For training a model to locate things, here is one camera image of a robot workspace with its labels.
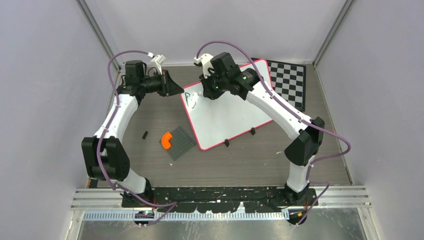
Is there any white marker pen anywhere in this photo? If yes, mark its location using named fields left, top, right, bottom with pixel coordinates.
left=187, top=92, right=199, bottom=109

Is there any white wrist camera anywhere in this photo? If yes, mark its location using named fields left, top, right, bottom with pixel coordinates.
left=147, top=52, right=166, bottom=75
left=194, top=53, right=215, bottom=79

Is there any black and white checkerboard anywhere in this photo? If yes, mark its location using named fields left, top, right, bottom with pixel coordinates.
left=266, top=59, right=306, bottom=112

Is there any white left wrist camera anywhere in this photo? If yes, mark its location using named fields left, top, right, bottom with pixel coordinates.
left=147, top=52, right=166, bottom=75

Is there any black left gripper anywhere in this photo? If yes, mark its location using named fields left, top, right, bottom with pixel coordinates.
left=141, top=70, right=185, bottom=98

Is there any aluminium frame rail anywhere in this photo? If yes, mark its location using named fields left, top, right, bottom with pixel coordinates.
left=71, top=186, right=372, bottom=223

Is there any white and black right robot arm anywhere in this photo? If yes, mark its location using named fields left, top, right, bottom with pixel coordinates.
left=194, top=52, right=325, bottom=205

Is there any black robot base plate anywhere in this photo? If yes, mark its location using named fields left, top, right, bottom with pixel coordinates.
left=141, top=186, right=318, bottom=214

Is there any orange curved pipe piece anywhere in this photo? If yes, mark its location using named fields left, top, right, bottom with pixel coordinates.
left=160, top=131, right=173, bottom=150

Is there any grey studded base plate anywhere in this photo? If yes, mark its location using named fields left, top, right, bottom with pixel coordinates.
left=166, top=126, right=197, bottom=161

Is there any white board with pink frame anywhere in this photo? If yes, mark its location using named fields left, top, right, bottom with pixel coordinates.
left=180, top=58, right=276, bottom=152

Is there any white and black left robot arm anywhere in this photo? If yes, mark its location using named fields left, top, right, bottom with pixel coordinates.
left=81, top=60, right=184, bottom=207

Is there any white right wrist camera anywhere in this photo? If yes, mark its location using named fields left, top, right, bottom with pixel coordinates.
left=194, top=53, right=215, bottom=79

